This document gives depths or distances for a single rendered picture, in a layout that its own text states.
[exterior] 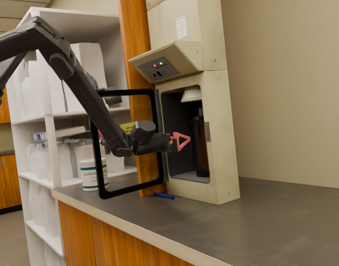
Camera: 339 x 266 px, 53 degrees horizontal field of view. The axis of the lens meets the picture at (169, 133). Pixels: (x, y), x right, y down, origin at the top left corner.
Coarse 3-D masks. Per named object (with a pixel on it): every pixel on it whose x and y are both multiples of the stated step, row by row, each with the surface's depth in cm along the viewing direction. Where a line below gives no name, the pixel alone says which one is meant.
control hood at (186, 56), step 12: (156, 48) 118; (168, 48) 113; (180, 48) 110; (192, 48) 113; (132, 60) 133; (144, 60) 127; (168, 60) 119; (180, 60) 115; (192, 60) 113; (180, 72) 121; (192, 72) 118
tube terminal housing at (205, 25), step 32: (192, 0) 117; (160, 32) 135; (192, 32) 119; (224, 64) 121; (160, 96) 140; (224, 96) 121; (224, 128) 121; (224, 160) 120; (192, 192) 130; (224, 192) 120
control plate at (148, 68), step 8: (144, 64) 130; (152, 64) 127; (160, 64) 124; (168, 64) 121; (144, 72) 135; (152, 72) 132; (160, 72) 129; (168, 72) 125; (176, 72) 123; (152, 80) 137
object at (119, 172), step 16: (128, 96) 132; (144, 96) 137; (112, 112) 127; (128, 112) 132; (144, 112) 137; (128, 128) 132; (112, 160) 127; (128, 160) 131; (144, 160) 136; (112, 176) 126; (128, 176) 131; (144, 176) 136
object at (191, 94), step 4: (188, 88) 130; (192, 88) 128; (196, 88) 127; (200, 88) 126; (184, 92) 131; (188, 92) 129; (192, 92) 127; (196, 92) 126; (200, 92) 126; (184, 96) 130; (188, 96) 128; (192, 96) 127; (196, 96) 126; (200, 96) 125; (184, 100) 129; (188, 100) 127; (192, 100) 126; (196, 100) 142; (200, 100) 142
